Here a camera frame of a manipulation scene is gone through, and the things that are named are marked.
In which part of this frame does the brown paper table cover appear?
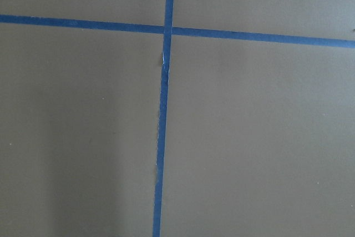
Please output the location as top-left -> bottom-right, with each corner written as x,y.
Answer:
1,0 -> 354,236

